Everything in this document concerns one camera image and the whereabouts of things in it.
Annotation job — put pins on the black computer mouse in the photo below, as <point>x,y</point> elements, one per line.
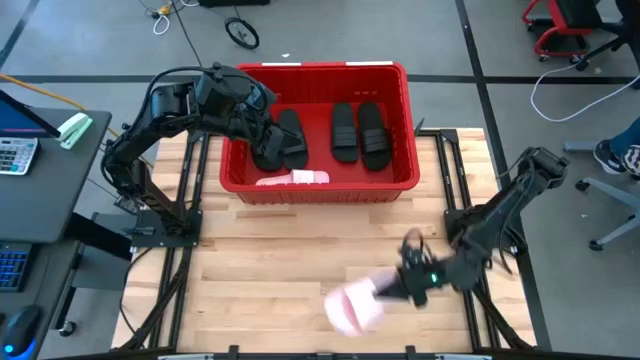
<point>20,330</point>

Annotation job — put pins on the pink slide sandal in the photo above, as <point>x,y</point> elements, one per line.
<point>305,176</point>
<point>352,310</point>

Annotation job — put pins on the person's leg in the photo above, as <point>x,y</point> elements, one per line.
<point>627,137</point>

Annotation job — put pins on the red plastic bin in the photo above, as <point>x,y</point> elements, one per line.
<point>350,192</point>

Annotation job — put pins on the yellow floor plug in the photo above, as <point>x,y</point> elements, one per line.
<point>164,9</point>

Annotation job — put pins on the black aluminium rig frame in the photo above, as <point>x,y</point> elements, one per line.
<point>192,165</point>

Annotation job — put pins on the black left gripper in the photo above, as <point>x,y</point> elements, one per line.
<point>265,137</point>

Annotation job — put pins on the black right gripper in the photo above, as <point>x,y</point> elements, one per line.
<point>425,280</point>

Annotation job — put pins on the person's shoe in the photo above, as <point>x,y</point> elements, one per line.
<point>607,157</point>
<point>632,160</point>

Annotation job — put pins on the red chair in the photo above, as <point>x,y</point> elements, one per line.
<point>554,12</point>

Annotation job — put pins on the grey office chair base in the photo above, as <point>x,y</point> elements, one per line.
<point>615,196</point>

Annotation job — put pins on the black keyboard shelf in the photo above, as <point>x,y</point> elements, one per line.
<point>55,280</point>

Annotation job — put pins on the backlit keyboard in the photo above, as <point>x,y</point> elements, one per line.
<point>12,267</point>

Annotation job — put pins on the black spoked wheel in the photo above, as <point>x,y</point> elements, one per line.
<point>227,30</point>

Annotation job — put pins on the black slide sandal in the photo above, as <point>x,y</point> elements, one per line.
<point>375,117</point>
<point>295,122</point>
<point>345,115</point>
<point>265,164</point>

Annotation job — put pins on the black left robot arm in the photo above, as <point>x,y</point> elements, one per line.
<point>130,170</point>

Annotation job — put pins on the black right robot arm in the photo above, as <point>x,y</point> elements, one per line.
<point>505,215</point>

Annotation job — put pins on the black desk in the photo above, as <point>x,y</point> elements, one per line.
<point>45,200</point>

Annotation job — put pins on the mint green stapler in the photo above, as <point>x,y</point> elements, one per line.
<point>75,130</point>

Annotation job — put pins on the black power adapter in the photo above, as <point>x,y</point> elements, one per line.
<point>125,205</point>

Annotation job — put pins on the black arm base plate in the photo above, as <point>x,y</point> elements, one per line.
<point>452,222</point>
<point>150,240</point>

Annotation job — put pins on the grey calculator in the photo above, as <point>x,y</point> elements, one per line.
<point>15,155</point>

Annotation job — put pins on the black office chair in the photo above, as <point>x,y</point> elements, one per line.
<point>600,51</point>

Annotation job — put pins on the computer monitor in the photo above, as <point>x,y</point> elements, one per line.
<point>20,122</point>

